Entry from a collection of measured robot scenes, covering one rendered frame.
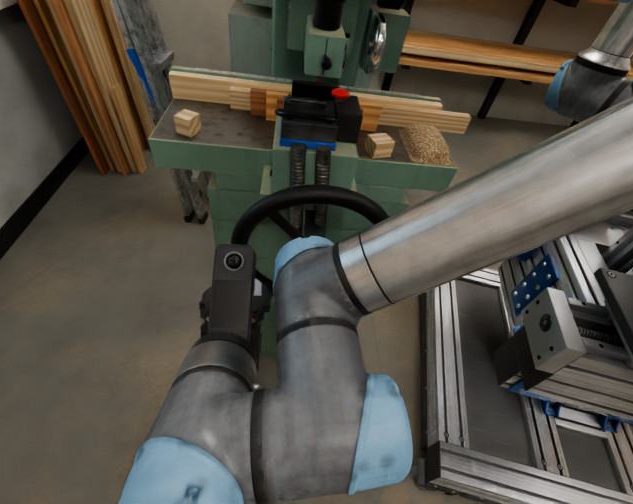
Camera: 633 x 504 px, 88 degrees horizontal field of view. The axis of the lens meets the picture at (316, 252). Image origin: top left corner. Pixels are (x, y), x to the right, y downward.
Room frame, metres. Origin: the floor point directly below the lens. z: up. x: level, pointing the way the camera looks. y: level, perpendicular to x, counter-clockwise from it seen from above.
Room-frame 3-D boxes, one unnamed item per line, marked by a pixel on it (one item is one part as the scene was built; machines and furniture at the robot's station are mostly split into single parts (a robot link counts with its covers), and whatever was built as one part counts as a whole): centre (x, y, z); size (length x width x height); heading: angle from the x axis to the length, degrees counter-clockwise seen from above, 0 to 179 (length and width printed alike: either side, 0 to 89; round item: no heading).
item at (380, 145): (0.61, -0.09, 0.92); 0.04 x 0.04 x 0.03; 30
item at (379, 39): (0.87, -0.04, 1.02); 0.12 x 0.03 x 0.12; 10
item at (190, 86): (0.74, 0.07, 0.92); 0.60 x 0.02 x 0.05; 100
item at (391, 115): (0.74, -0.02, 0.92); 0.54 x 0.02 x 0.04; 100
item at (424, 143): (0.68, -0.19, 0.92); 0.14 x 0.09 x 0.04; 10
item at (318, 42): (0.75, 0.06, 1.03); 0.14 x 0.07 x 0.09; 10
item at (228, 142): (0.62, 0.05, 0.87); 0.61 x 0.30 x 0.06; 100
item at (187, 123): (0.56, 0.28, 0.92); 0.03 x 0.03 x 0.03; 77
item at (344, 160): (0.53, 0.04, 0.91); 0.15 x 0.14 x 0.09; 100
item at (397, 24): (0.93, -0.07, 1.02); 0.09 x 0.07 x 0.12; 100
